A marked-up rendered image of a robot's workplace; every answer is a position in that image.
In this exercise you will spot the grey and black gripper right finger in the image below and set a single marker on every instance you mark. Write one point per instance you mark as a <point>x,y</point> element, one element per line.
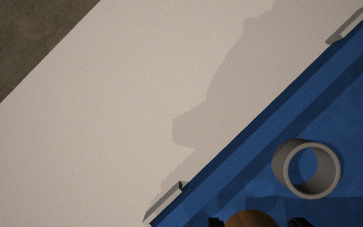
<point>299,222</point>

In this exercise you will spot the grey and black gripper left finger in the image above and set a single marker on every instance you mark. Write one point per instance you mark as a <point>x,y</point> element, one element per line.
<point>215,222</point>

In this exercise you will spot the blue crate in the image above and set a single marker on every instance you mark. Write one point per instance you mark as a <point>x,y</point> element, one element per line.
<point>323,104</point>

